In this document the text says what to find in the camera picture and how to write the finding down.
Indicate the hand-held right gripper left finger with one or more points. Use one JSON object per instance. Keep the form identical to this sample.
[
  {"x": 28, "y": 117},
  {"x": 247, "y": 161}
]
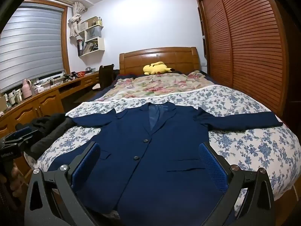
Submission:
[{"x": 85, "y": 167}]

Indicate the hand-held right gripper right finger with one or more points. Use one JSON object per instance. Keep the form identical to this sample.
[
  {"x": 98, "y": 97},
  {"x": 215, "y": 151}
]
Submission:
[{"x": 211, "y": 167}]

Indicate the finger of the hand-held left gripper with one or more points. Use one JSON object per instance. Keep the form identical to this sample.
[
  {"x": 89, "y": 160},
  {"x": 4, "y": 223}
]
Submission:
[
  {"x": 20, "y": 143},
  {"x": 23, "y": 131}
]

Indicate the navy blue blazer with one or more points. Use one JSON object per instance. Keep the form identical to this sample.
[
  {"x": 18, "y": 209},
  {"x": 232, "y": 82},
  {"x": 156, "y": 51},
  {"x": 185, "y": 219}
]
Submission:
[{"x": 152, "y": 169}]

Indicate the person's left hand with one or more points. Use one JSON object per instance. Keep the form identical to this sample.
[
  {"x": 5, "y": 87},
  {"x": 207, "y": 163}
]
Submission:
[{"x": 14, "y": 175}]

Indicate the dark grey garment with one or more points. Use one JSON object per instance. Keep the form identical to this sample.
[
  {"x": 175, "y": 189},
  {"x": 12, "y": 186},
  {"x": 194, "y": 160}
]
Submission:
[{"x": 44, "y": 144}]

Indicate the black garment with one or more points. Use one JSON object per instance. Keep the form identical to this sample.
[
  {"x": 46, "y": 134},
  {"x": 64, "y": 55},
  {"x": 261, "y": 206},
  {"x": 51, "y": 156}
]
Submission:
[{"x": 49, "y": 123}]

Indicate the wooden desk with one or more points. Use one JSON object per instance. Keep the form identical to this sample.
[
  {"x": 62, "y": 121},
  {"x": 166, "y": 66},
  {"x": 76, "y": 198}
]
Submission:
[{"x": 47, "y": 101}]

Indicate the blue floral bed sheet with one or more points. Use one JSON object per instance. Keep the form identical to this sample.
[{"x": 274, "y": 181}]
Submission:
[{"x": 247, "y": 143}]

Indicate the pink thermos jug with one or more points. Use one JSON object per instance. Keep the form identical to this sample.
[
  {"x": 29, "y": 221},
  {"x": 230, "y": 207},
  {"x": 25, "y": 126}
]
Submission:
[{"x": 26, "y": 88}]

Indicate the white tissue box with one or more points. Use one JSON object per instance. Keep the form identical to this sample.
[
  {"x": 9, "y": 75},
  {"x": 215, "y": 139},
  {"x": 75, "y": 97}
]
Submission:
[{"x": 38, "y": 89}]

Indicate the black gadget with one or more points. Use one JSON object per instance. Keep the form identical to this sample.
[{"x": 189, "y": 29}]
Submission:
[{"x": 68, "y": 76}]

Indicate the red basket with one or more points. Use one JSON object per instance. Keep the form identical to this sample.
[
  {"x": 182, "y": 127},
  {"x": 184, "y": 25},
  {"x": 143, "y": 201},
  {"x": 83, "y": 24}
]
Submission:
[{"x": 81, "y": 74}]

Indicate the grey window blind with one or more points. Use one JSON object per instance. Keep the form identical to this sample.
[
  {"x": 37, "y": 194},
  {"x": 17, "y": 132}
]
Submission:
[{"x": 28, "y": 47}]

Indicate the silver metal object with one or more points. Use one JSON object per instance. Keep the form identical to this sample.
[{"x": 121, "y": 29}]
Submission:
[{"x": 89, "y": 70}]

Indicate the dark wooden chair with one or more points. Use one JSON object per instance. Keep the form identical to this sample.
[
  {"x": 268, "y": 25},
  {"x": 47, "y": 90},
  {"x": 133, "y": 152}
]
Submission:
[{"x": 105, "y": 75}]

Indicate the pink floral quilt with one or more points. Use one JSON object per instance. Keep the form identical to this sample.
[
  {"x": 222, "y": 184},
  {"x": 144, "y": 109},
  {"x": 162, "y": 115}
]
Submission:
[{"x": 160, "y": 87}]

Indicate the row of binders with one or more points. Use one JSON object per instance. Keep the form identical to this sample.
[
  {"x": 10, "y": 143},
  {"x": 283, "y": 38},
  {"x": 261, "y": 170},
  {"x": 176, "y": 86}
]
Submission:
[{"x": 80, "y": 47}]

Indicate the stack of papers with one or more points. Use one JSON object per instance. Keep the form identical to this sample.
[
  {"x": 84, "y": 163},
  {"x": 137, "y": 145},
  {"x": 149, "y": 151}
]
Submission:
[{"x": 90, "y": 46}]

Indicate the yellow plush toy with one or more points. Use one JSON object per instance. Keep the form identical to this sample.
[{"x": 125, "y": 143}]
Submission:
[{"x": 155, "y": 68}]

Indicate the wooden headboard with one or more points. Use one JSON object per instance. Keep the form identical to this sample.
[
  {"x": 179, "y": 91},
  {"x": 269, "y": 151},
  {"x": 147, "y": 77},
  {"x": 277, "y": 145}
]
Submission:
[{"x": 164, "y": 56}]

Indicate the wooden louvred wardrobe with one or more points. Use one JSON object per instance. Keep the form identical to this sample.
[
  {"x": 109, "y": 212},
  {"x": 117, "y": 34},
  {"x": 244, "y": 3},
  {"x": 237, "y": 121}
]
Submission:
[{"x": 247, "y": 51}]

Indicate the tied beige curtain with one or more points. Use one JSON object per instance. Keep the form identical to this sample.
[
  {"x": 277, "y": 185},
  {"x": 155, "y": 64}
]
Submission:
[{"x": 75, "y": 21}]

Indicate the grey paper bag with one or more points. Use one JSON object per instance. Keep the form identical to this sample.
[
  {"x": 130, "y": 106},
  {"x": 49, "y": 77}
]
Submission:
[{"x": 94, "y": 31}]

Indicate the white wall shelf unit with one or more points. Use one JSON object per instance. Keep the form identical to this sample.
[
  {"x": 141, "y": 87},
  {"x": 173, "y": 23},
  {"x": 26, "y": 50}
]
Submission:
[{"x": 100, "y": 44}]

